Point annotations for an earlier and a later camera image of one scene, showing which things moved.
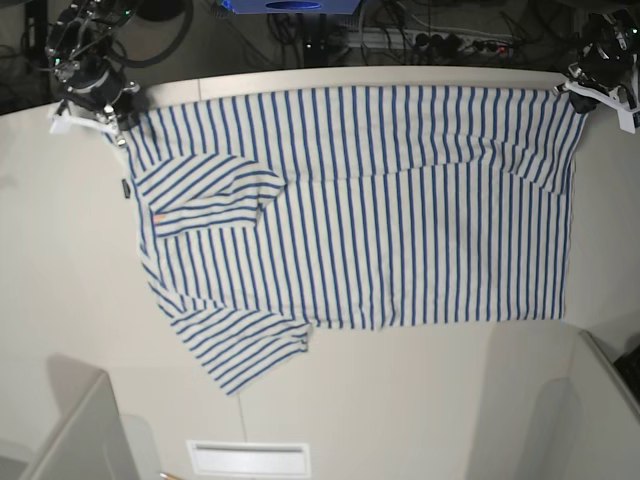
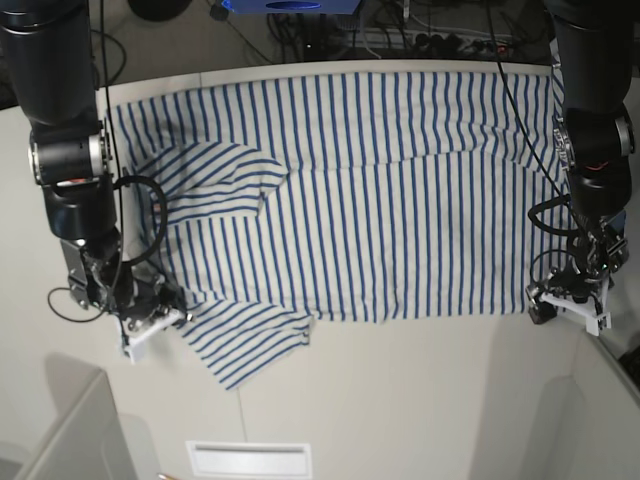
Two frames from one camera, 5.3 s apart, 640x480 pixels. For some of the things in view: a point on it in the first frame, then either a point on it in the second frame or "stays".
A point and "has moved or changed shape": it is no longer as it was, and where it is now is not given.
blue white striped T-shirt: x=262 y=216 has moved or changed shape
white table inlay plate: x=250 y=458 stays
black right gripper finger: x=582 y=104 → x=539 y=311
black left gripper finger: x=130 y=106 → x=173 y=296
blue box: x=292 y=6 stays
